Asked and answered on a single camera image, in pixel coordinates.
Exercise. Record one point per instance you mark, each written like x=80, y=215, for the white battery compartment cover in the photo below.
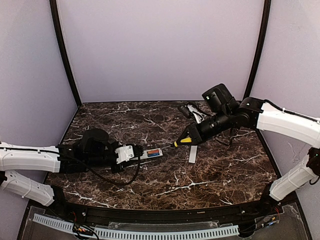
x=193, y=154

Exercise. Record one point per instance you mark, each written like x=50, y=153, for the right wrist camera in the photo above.
x=191, y=111

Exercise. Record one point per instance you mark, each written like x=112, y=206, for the left black frame post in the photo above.
x=63, y=51

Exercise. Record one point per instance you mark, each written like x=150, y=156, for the orange AA battery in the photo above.
x=153, y=151

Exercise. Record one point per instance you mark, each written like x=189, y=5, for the black frame post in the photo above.
x=63, y=51
x=259, y=47

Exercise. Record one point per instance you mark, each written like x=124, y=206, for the white slotted cable duct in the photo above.
x=127, y=231

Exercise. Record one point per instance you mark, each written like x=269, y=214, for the right black frame post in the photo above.
x=259, y=47

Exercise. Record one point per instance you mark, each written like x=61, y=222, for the blue AA battery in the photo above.
x=149, y=155

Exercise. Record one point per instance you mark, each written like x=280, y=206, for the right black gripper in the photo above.
x=196, y=134

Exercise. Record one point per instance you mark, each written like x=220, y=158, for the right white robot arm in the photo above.
x=264, y=115

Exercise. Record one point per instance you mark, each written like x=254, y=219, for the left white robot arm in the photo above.
x=93, y=149

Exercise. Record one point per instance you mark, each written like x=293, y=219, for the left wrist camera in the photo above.
x=128, y=152

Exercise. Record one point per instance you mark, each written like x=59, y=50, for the black front table rail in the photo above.
x=239, y=213

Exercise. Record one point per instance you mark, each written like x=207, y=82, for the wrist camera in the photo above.
x=191, y=111
x=128, y=152

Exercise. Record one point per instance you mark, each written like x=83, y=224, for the yellow handled screwdriver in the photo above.
x=179, y=142

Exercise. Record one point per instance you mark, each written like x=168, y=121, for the white remote control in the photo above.
x=143, y=153

